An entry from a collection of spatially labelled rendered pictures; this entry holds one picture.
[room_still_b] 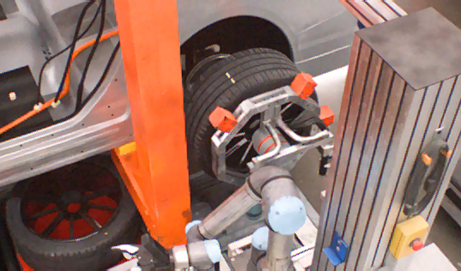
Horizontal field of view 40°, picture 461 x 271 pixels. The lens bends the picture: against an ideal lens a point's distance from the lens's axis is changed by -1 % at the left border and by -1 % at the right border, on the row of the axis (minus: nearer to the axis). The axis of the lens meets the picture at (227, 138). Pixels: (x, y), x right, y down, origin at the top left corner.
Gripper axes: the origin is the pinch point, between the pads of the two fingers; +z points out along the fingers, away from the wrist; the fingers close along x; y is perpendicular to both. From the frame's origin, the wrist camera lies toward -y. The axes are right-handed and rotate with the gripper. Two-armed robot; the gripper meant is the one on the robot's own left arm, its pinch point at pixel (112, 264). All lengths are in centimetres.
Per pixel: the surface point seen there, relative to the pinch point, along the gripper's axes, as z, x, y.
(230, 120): -54, 72, 4
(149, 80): -21, 44, -40
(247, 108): -63, 75, 2
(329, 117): -106, 89, 25
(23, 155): 37, 91, 21
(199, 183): -47, 138, 100
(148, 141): -18, 47, -11
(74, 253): 23, 68, 65
